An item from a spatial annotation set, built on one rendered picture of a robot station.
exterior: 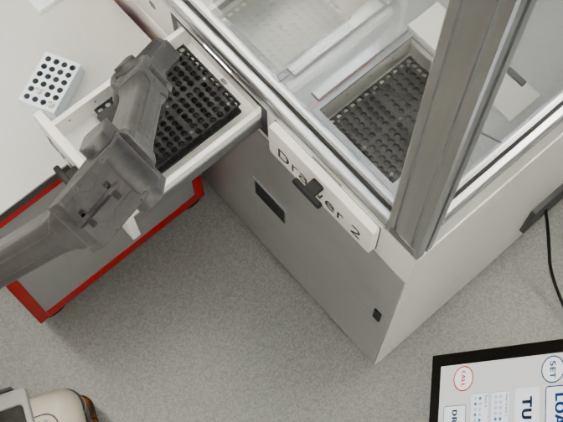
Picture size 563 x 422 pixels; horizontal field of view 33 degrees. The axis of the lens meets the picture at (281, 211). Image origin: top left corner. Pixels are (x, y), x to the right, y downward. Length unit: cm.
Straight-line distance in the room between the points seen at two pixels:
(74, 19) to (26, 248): 103
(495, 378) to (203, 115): 74
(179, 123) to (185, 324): 92
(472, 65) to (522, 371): 57
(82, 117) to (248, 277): 91
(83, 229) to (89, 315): 157
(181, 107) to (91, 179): 75
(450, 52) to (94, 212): 46
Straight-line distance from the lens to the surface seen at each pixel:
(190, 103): 187
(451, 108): 122
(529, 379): 150
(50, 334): 270
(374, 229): 173
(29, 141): 205
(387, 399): 260
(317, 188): 177
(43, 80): 206
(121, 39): 212
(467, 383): 157
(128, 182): 116
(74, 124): 194
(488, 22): 104
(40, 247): 119
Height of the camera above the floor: 254
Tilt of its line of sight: 69 degrees down
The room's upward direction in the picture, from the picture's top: 1 degrees counter-clockwise
